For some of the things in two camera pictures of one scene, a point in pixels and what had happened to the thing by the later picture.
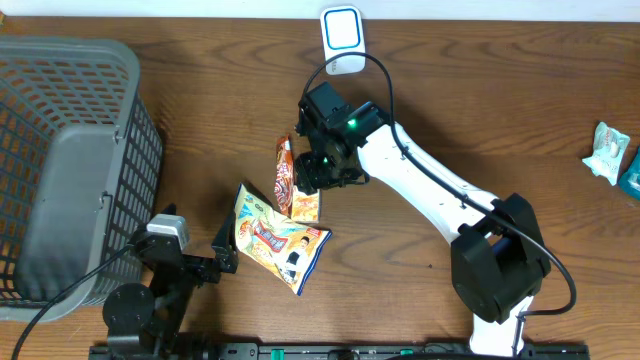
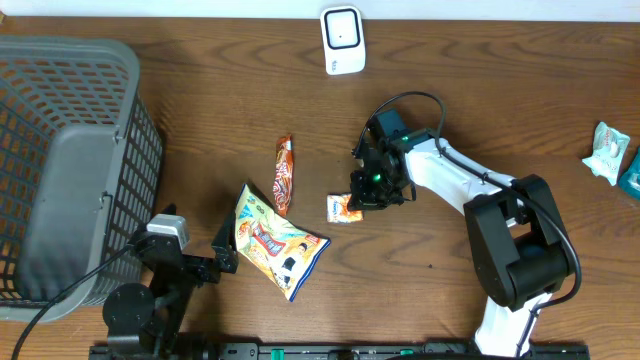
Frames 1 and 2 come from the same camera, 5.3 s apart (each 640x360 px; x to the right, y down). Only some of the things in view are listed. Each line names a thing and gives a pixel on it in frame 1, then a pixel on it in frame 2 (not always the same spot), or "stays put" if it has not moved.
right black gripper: (308, 179) to (359, 200)
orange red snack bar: (284, 183) stays put
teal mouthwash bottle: (630, 179) stays put
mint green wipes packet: (609, 148) stays put
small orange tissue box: (305, 207) to (337, 209)
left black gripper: (209, 272) stays put
